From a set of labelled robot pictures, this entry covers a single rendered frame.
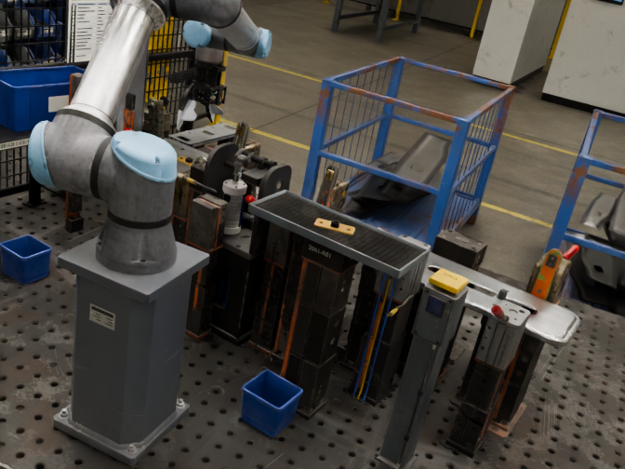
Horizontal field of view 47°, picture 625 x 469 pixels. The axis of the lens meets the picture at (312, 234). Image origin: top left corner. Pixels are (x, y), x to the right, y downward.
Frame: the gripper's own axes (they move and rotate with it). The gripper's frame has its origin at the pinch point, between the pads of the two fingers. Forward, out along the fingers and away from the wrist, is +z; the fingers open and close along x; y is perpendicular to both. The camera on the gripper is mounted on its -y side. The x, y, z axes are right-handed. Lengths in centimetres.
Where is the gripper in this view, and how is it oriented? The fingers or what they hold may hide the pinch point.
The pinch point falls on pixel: (193, 126)
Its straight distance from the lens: 212.9
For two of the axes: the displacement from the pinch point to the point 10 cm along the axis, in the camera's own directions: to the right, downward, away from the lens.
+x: 5.4, -2.7, 8.0
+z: -2.0, 8.8, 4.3
